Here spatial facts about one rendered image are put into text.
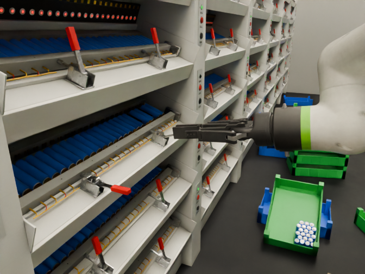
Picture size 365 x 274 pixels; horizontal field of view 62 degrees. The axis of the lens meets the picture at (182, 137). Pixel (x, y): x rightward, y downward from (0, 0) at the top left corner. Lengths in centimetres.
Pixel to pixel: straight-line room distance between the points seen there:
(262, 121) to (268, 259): 74
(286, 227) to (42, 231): 107
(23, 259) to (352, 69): 61
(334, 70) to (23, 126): 54
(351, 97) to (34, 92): 53
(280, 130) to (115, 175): 35
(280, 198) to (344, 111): 88
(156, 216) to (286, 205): 75
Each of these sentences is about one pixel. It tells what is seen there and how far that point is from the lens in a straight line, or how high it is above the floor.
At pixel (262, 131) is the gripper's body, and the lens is 65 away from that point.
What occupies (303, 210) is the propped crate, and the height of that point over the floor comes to 9.
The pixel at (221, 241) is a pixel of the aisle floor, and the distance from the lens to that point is 133.
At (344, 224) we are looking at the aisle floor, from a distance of 159.
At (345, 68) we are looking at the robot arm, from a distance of 65.
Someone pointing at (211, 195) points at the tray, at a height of 17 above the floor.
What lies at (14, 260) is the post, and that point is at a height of 55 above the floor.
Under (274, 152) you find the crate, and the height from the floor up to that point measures 3.
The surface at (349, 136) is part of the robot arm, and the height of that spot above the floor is 64.
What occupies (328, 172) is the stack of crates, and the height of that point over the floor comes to 4.
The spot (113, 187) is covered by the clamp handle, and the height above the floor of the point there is 57.
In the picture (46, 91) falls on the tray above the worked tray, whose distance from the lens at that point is 48.
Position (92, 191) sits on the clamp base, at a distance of 57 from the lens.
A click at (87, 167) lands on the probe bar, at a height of 58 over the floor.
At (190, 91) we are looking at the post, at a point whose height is 65.
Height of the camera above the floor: 83
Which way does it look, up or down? 20 degrees down
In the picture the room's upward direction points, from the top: straight up
